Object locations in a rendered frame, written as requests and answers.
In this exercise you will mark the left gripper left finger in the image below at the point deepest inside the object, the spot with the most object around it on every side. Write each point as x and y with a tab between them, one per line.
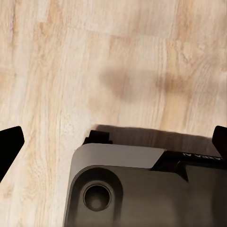
11	142

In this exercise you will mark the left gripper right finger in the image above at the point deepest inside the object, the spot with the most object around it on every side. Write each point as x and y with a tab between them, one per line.
219	140

